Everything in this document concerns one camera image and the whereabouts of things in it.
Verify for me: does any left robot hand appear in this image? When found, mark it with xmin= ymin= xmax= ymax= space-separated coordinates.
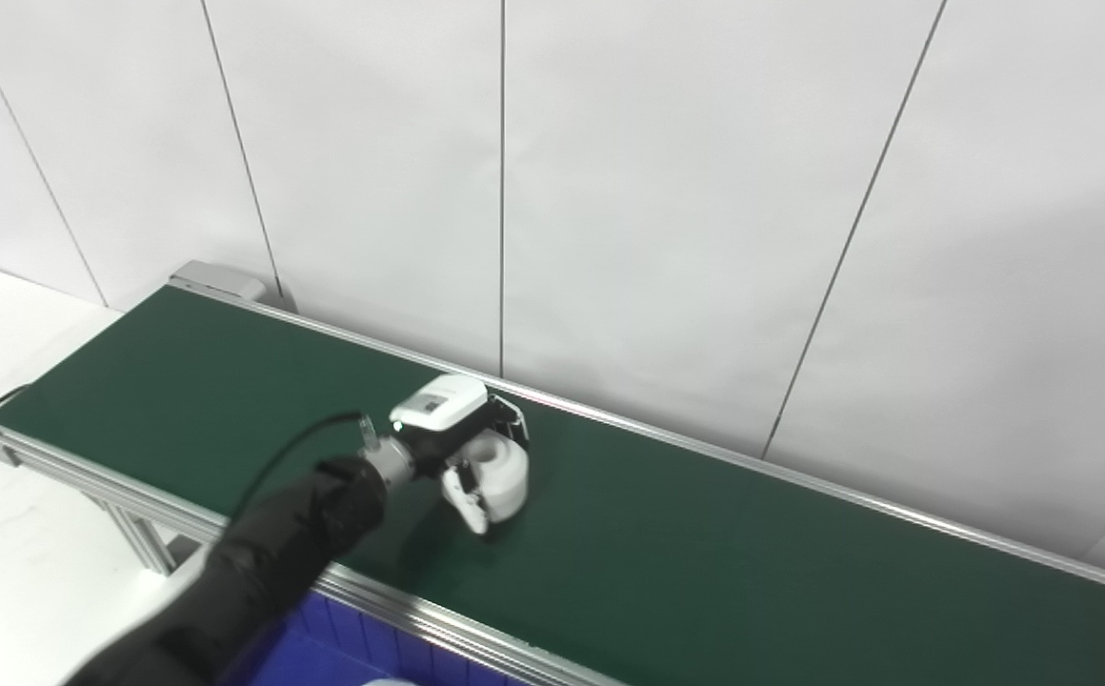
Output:
xmin=389 ymin=373 xmax=531 ymax=536

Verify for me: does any white cylindrical plastic part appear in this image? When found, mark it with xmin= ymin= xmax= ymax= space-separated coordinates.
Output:
xmin=455 ymin=430 xmax=531 ymax=524

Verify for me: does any green conveyor belt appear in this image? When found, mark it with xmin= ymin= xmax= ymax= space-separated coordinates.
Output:
xmin=0 ymin=285 xmax=1105 ymax=686
xmin=0 ymin=275 xmax=1105 ymax=686

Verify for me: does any blue plastic bin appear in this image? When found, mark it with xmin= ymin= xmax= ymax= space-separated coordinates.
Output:
xmin=217 ymin=589 xmax=527 ymax=686

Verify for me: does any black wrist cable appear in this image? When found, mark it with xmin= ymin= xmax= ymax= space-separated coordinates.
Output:
xmin=227 ymin=411 xmax=379 ymax=536

